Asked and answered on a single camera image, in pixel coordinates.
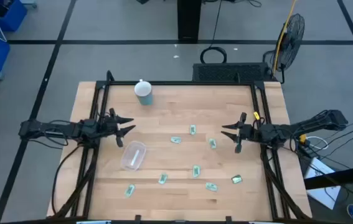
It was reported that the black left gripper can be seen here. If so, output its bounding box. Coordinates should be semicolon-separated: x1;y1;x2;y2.
96;108;137;148

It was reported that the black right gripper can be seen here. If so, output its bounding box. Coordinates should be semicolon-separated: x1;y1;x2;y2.
220;112;263;154

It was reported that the teal cup white inside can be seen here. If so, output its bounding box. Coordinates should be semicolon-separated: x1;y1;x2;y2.
133;80;154;106

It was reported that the white sweetener packet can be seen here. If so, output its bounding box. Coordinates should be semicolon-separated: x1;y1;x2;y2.
130;150;140;167

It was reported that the clear plastic container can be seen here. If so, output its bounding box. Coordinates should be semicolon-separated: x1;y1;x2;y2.
120;140;148;171

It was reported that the black perforated metal box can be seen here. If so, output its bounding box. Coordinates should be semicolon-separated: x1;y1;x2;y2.
192;62;273;83

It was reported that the black floor fan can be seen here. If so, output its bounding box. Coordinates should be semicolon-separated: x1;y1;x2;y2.
262;12;306;84

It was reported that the white cardboard box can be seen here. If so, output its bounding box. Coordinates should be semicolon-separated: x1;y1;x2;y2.
303;157;342;210

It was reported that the black metal beam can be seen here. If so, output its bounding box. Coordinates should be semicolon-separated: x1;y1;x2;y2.
303;163;353;190

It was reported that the black upright column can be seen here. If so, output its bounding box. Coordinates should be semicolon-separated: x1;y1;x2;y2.
177;0;202;43

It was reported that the black aluminium table frame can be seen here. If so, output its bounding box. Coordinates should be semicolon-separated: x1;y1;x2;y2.
47;70;313;224

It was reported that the black coiled cable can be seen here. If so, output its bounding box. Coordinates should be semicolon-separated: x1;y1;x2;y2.
199;0;228;65

